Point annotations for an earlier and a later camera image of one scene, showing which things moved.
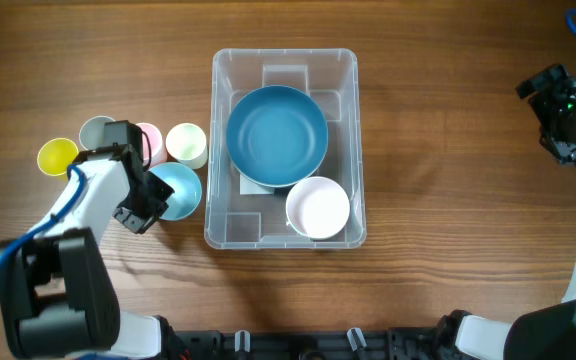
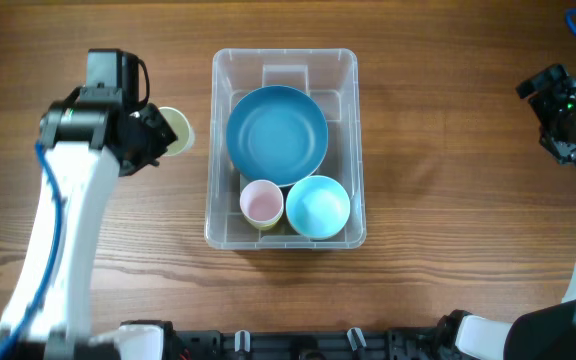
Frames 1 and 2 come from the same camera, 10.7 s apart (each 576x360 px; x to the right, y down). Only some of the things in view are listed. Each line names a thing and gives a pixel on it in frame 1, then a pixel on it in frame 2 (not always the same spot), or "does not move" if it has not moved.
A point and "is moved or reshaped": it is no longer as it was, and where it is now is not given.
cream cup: (187, 143) -> (180, 127)
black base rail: (414, 344) does not move
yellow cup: (55, 155) is moved or reshaped
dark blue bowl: (277, 136) does not move
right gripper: (558, 91) does not move
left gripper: (137, 222) -> (165, 135)
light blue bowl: (186, 186) -> (318, 207)
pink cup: (157, 149) is moved or reshaped
